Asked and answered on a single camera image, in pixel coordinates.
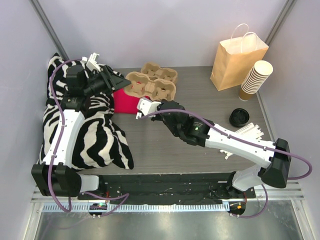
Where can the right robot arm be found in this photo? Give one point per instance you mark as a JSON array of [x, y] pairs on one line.
[[270, 158]]

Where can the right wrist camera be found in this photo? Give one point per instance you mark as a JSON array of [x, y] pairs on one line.
[[146, 106]]

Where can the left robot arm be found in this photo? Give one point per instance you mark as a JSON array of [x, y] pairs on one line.
[[55, 176]]

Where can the stack of paper cups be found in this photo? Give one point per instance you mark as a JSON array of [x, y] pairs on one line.
[[258, 74]]

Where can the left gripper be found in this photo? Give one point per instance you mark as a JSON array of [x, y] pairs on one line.
[[108, 79]]

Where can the single cardboard cup carrier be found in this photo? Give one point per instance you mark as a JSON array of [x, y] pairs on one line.
[[156, 90]]

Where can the stack of black lids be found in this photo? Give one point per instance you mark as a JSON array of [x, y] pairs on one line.
[[239, 117]]

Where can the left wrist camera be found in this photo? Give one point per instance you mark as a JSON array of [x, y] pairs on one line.
[[91, 62]]

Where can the cardboard cup carrier tray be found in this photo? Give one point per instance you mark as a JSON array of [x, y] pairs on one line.
[[155, 71]]

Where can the white cable duct strip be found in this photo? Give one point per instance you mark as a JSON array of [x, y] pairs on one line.
[[97, 207]]

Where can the pink folded cloth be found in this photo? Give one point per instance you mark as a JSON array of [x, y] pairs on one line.
[[125, 104]]

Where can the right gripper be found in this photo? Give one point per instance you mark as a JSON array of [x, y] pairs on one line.
[[164, 110]]

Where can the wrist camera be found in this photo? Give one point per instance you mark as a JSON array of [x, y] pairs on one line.
[[91, 62], [146, 106]]

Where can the brown paper bag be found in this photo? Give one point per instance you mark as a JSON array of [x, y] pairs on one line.
[[236, 56]]

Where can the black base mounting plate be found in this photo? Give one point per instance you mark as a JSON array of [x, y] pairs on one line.
[[170, 188]]

